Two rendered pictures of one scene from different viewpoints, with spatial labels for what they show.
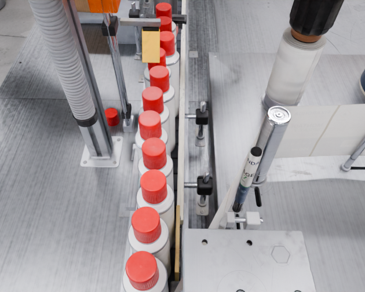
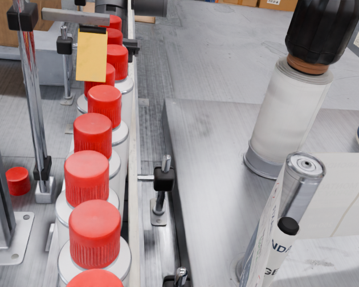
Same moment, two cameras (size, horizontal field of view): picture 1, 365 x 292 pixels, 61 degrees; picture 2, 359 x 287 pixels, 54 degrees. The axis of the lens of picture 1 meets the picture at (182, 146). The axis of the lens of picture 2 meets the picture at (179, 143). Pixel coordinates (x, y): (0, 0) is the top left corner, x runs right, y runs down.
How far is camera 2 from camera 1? 18 cm
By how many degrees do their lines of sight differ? 18
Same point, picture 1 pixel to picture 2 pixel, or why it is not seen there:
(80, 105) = not seen: outside the picture
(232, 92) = (202, 147)
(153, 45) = (96, 54)
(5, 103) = not seen: outside the picture
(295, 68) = (295, 110)
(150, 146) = (89, 217)
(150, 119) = (89, 165)
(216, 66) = (177, 114)
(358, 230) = not seen: outside the picture
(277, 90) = (268, 142)
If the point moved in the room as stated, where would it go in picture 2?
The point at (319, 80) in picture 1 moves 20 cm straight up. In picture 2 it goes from (310, 135) to (354, 41)
